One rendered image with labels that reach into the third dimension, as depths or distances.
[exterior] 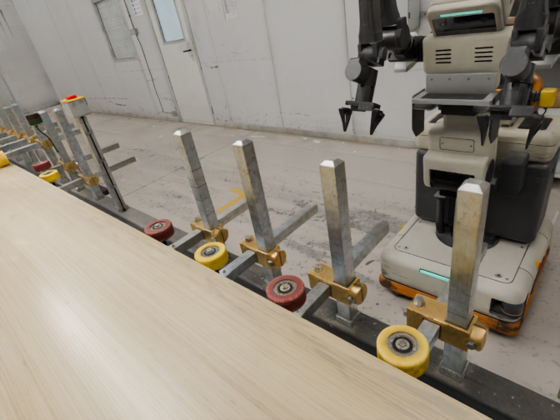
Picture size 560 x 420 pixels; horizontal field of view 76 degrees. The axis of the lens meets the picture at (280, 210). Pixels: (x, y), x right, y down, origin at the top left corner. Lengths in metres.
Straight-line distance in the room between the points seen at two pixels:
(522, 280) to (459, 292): 1.09
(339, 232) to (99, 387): 0.51
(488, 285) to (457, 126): 0.66
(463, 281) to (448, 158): 0.87
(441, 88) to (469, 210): 0.88
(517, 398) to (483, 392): 0.05
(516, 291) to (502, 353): 0.29
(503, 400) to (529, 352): 1.04
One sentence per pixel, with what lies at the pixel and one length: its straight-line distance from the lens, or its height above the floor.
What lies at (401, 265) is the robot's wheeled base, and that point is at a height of 0.24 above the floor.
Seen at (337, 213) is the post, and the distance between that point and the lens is 0.72.
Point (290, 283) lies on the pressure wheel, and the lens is 0.75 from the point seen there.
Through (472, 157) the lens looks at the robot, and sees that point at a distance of 1.49.
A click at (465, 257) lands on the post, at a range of 0.64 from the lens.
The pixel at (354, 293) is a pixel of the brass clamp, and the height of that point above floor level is 0.82.
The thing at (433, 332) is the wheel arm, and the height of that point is 0.84.
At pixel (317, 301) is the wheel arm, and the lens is 0.84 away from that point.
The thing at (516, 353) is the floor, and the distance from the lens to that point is 1.86.
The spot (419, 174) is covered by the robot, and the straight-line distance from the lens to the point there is 1.91.
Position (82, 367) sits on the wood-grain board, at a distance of 0.79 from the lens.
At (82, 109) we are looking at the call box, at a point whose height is 1.18.
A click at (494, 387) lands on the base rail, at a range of 0.87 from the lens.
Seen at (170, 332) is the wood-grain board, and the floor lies 0.90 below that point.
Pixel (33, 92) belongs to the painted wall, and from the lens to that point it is 11.34.
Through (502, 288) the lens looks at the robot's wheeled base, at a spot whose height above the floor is 0.28.
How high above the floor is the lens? 1.40
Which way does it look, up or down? 30 degrees down
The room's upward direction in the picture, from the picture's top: 11 degrees counter-clockwise
